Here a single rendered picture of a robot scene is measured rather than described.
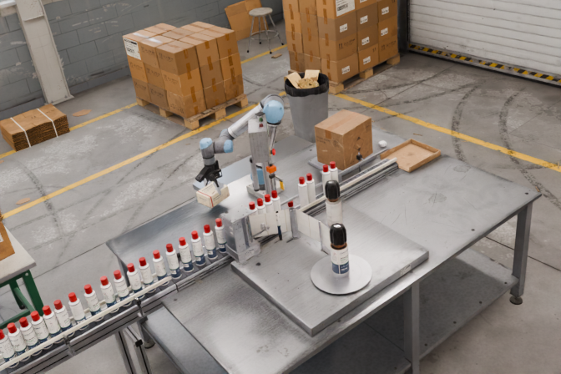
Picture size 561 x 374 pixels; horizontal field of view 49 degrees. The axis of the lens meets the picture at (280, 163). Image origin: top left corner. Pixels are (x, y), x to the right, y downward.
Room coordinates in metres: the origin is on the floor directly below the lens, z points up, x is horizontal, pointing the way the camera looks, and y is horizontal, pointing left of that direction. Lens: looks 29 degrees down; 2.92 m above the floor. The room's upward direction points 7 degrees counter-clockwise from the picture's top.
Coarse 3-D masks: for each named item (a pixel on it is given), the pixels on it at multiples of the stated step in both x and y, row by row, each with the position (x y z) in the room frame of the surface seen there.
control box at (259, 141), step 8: (248, 120) 3.09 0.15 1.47; (256, 120) 3.08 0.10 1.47; (264, 120) 3.06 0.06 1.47; (248, 128) 3.00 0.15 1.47; (256, 128) 2.98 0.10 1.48; (264, 128) 2.97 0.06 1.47; (256, 136) 2.94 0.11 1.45; (264, 136) 2.94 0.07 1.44; (256, 144) 2.94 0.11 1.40; (264, 144) 2.94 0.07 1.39; (256, 152) 2.94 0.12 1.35; (264, 152) 2.94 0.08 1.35; (256, 160) 2.94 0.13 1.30; (264, 160) 2.94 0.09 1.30
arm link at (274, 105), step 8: (272, 96) 3.32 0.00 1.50; (264, 104) 3.31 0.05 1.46; (272, 104) 3.21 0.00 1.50; (280, 104) 3.24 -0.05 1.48; (264, 112) 3.21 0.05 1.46; (272, 112) 3.20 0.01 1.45; (280, 112) 3.20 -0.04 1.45; (272, 120) 3.20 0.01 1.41; (280, 120) 3.24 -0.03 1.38; (272, 128) 3.22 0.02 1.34; (272, 136) 3.23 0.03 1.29; (272, 144) 3.24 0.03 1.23; (256, 168) 3.22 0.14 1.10
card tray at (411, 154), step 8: (400, 144) 3.70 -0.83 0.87; (408, 144) 3.74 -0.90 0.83; (416, 144) 3.72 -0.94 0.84; (424, 144) 3.66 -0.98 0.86; (384, 152) 3.61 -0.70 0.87; (392, 152) 3.65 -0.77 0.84; (400, 152) 3.65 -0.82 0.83; (408, 152) 3.63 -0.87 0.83; (416, 152) 3.62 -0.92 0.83; (424, 152) 3.61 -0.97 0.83; (432, 152) 3.59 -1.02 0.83; (440, 152) 3.54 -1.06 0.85; (400, 160) 3.54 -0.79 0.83; (408, 160) 3.52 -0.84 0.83; (416, 160) 3.51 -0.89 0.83; (424, 160) 3.46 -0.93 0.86; (400, 168) 3.44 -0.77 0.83; (408, 168) 3.43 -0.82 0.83; (416, 168) 3.41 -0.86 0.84
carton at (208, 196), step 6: (210, 186) 3.32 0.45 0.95; (198, 192) 3.27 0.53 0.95; (204, 192) 3.26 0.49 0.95; (210, 192) 3.25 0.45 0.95; (216, 192) 3.24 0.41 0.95; (222, 192) 3.26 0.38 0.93; (228, 192) 3.29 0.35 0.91; (198, 198) 3.27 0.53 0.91; (204, 198) 3.22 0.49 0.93; (210, 198) 3.20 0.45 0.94; (216, 198) 3.23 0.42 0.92; (222, 198) 3.26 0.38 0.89; (204, 204) 3.23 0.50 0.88; (210, 204) 3.19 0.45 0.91; (216, 204) 3.22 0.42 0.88
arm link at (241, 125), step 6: (264, 102) 3.37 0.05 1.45; (258, 108) 3.38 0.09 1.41; (246, 114) 3.41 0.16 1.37; (252, 114) 3.38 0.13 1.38; (240, 120) 3.40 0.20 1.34; (246, 120) 3.38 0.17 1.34; (234, 126) 3.39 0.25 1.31; (240, 126) 3.38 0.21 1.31; (246, 126) 3.37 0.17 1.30; (222, 132) 3.43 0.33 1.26; (228, 132) 3.39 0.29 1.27; (234, 132) 3.38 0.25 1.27; (240, 132) 3.38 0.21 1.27; (234, 138) 3.39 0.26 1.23
